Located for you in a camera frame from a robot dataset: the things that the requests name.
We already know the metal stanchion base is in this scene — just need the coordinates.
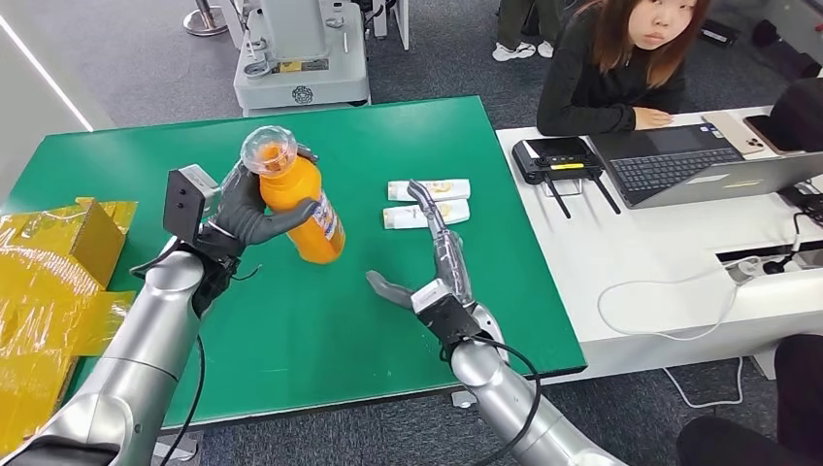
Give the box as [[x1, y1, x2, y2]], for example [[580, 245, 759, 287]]
[[182, 0, 228, 37]]

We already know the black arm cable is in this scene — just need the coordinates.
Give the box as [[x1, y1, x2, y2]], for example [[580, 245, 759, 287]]
[[157, 334, 207, 466], [440, 334, 543, 466]]

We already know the white shampoo bottle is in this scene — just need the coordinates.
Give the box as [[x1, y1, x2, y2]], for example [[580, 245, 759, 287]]
[[382, 199, 472, 231], [387, 179, 472, 203]]

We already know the grey laptop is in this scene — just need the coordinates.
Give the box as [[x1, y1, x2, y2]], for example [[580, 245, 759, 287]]
[[588, 123, 823, 211]]

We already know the yellow taped cardboard box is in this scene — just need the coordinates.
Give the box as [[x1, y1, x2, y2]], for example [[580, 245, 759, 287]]
[[0, 197, 138, 454]]

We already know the black plug with cable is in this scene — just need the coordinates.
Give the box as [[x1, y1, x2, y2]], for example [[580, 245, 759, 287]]
[[761, 212, 823, 277]]

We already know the black chair headrest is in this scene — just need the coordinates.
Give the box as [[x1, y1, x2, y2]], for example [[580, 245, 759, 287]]
[[770, 78, 823, 154]]

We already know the beige smartphone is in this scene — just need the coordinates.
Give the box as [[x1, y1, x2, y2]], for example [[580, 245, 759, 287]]
[[701, 112, 770, 155]]

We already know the black remote controller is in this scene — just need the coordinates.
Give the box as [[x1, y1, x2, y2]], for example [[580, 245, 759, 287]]
[[511, 136, 624, 220]]

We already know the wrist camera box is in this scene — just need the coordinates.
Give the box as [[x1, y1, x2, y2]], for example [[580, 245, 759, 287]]
[[410, 278, 483, 351], [162, 165, 222, 246]]

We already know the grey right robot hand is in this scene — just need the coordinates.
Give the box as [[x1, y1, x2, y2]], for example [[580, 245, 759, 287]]
[[365, 179, 477, 314]]

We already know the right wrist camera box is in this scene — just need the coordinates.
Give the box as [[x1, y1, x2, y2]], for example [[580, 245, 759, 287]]
[[410, 278, 483, 351]]

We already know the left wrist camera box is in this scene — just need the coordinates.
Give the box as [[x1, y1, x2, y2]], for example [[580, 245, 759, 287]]
[[162, 165, 222, 246]]

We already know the dark smartphone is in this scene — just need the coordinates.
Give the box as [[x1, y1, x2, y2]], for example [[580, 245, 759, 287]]
[[744, 115, 795, 155]]

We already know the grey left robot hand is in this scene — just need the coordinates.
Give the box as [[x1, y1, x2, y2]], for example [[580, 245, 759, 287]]
[[209, 146, 321, 249]]

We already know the black chair base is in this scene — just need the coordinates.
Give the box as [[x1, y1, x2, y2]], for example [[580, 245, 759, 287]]
[[753, 18, 823, 80]]

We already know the orange detergent bottle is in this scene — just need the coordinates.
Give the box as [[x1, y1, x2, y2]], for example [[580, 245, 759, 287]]
[[239, 125, 346, 266]]

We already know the person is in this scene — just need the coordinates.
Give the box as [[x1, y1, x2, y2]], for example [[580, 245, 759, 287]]
[[491, 0, 580, 63], [675, 334, 823, 466], [537, 0, 711, 137]]

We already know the white cable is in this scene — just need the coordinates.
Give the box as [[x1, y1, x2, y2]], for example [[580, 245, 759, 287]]
[[596, 256, 760, 344], [662, 357, 745, 411]]

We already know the white power adapter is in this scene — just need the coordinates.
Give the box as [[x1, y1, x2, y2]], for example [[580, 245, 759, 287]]
[[726, 256, 763, 286]]

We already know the black cable bundle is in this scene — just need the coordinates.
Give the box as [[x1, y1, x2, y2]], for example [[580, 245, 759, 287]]
[[777, 183, 823, 226]]

